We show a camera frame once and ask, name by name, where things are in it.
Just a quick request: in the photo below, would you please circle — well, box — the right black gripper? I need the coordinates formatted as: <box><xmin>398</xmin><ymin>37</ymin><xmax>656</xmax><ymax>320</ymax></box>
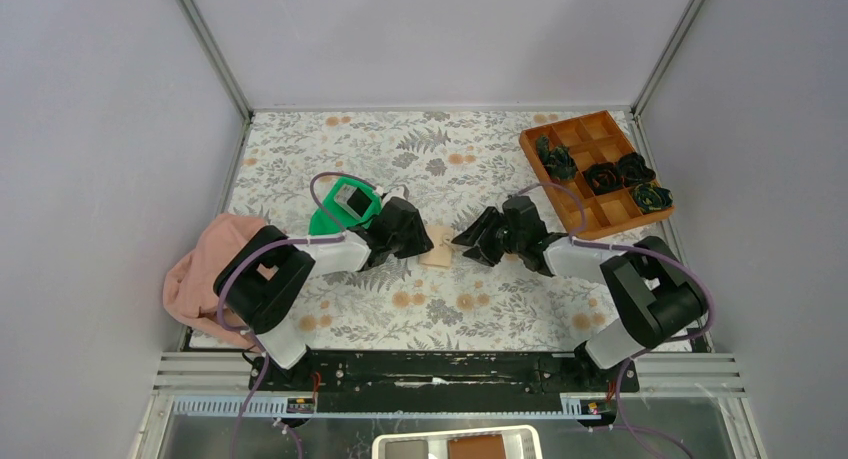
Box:
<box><xmin>451</xmin><ymin>206</ymin><xmax>524</xmax><ymax>268</ymax></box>

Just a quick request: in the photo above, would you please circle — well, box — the beige blue card holder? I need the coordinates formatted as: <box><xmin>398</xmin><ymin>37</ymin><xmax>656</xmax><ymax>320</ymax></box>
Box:
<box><xmin>418</xmin><ymin>225</ymin><xmax>454</xmax><ymax>269</ymax></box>

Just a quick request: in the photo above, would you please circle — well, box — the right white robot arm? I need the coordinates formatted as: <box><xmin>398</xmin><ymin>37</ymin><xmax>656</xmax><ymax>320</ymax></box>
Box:
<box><xmin>452</xmin><ymin>196</ymin><xmax>709</xmax><ymax>391</ymax></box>

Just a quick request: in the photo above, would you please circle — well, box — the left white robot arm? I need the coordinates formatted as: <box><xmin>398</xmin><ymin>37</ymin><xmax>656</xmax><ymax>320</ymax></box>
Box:
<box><xmin>213</xmin><ymin>197</ymin><xmax>434</xmax><ymax>390</ymax></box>

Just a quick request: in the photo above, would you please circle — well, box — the stack of cards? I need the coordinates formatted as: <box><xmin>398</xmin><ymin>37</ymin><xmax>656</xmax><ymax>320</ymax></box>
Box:
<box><xmin>334</xmin><ymin>184</ymin><xmax>359</xmax><ymax>215</ymax></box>

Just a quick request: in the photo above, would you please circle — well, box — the green plastic bin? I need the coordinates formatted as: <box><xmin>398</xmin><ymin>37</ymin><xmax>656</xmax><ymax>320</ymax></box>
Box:
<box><xmin>309</xmin><ymin>172</ymin><xmax>383</xmax><ymax>236</ymax></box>

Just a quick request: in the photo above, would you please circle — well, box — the dark floral rolled sock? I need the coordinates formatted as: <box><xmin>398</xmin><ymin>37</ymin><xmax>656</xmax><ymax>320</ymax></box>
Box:
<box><xmin>631</xmin><ymin>183</ymin><xmax>673</xmax><ymax>214</ymax></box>
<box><xmin>535</xmin><ymin>135</ymin><xmax>578</xmax><ymax>181</ymax></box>
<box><xmin>582</xmin><ymin>162</ymin><xmax>624</xmax><ymax>196</ymax></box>
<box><xmin>616</xmin><ymin>152</ymin><xmax>656</xmax><ymax>187</ymax></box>

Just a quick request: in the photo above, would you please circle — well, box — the floral patterned table mat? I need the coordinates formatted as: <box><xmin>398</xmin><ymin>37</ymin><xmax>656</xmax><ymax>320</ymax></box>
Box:
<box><xmin>228</xmin><ymin>111</ymin><xmax>616</xmax><ymax>351</ymax></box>

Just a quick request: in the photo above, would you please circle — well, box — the orange compartment tray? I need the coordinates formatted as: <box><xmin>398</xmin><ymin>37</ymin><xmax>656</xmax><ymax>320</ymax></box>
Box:
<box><xmin>519</xmin><ymin>111</ymin><xmax>675</xmax><ymax>240</ymax></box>

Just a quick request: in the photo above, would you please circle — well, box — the white device with screen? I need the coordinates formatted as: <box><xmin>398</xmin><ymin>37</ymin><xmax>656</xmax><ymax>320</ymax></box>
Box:
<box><xmin>371</xmin><ymin>425</ymin><xmax>543</xmax><ymax>458</ymax></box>

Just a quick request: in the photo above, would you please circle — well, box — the pink cloth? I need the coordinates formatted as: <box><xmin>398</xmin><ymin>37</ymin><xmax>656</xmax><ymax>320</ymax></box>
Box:
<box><xmin>163</xmin><ymin>213</ymin><xmax>267</xmax><ymax>350</ymax></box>

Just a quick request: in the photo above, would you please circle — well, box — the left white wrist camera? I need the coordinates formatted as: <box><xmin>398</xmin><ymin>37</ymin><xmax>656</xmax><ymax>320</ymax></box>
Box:
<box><xmin>381</xmin><ymin>185</ymin><xmax>410</xmax><ymax>203</ymax></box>

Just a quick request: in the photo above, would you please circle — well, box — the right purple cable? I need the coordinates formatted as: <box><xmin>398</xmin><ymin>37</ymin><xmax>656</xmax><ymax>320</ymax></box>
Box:
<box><xmin>510</xmin><ymin>180</ymin><xmax>717</xmax><ymax>457</ymax></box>

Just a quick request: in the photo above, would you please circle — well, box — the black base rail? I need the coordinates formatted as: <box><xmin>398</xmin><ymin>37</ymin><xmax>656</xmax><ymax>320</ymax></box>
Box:
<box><xmin>249</xmin><ymin>350</ymin><xmax>640</xmax><ymax>414</ymax></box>

